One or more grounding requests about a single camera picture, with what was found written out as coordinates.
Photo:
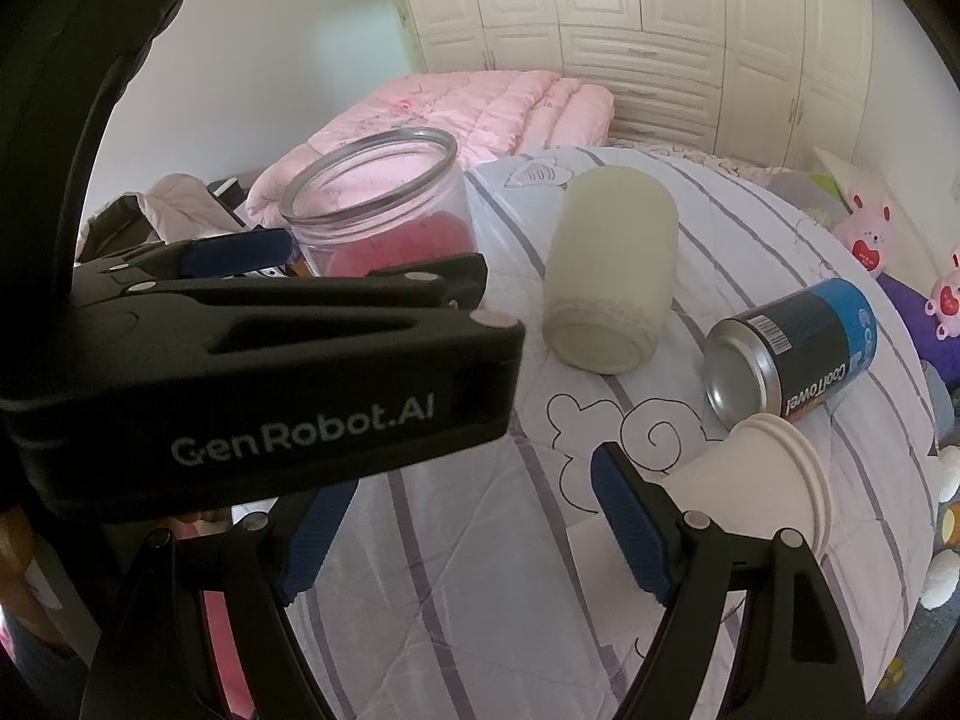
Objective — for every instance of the pink quilt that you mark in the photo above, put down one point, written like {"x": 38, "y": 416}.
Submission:
{"x": 510, "y": 105}

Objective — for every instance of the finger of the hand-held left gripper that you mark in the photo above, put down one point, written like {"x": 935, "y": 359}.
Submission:
{"x": 360, "y": 285}
{"x": 232, "y": 255}

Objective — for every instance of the pink plush rabbit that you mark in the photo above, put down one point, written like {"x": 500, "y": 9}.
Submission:
{"x": 866, "y": 229}
{"x": 946, "y": 296}

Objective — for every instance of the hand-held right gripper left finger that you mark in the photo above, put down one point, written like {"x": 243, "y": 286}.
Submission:
{"x": 319, "y": 540}

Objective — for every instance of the clear plastic jar red contents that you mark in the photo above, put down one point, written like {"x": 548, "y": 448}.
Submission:
{"x": 375, "y": 195}

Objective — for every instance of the purple cloth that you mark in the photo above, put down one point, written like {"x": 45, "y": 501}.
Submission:
{"x": 919, "y": 330}

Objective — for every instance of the striped white blanket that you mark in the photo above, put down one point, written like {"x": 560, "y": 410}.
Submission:
{"x": 480, "y": 577}

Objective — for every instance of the white paper cup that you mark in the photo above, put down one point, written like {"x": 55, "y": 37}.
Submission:
{"x": 739, "y": 480}

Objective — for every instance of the white and green pillow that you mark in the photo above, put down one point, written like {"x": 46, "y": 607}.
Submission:
{"x": 817, "y": 184}

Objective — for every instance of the cream wardrobe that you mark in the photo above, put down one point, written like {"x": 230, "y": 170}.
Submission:
{"x": 600, "y": 0}

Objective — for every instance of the pink floral bed sheet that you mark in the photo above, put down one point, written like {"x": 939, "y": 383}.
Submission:
{"x": 705, "y": 157}

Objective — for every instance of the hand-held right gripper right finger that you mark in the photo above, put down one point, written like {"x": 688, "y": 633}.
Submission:
{"x": 630, "y": 525}

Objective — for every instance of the frosted white cup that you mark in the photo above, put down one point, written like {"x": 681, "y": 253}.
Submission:
{"x": 607, "y": 262}

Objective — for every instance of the blue and black can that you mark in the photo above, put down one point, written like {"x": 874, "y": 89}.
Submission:
{"x": 810, "y": 345}

